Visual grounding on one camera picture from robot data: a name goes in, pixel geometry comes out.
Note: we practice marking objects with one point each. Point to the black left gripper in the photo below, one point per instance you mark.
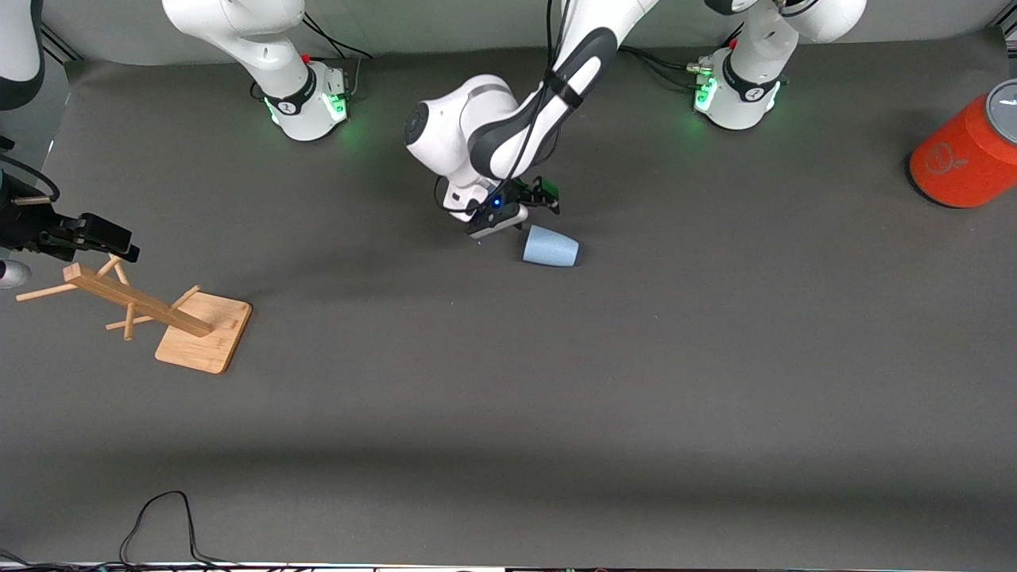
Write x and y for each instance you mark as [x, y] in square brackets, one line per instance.
[531, 195]

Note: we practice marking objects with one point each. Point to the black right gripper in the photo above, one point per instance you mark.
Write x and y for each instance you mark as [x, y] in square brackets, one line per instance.
[24, 229]

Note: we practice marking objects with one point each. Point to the light blue plastic cup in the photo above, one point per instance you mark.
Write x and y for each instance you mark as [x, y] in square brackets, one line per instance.
[552, 248]

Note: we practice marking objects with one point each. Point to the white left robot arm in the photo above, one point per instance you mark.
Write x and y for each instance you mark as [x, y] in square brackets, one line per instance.
[508, 127]

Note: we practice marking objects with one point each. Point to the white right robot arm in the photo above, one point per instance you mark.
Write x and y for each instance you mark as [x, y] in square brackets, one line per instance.
[286, 79]

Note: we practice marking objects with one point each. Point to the wooden mug rack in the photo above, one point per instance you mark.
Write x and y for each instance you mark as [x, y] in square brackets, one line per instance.
[199, 338]

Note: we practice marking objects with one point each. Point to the orange can with grey lid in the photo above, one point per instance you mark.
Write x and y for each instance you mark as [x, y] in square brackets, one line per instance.
[961, 159]

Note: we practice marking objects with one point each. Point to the aluminium frame rail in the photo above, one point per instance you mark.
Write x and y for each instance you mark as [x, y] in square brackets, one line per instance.
[1007, 30]
[62, 46]

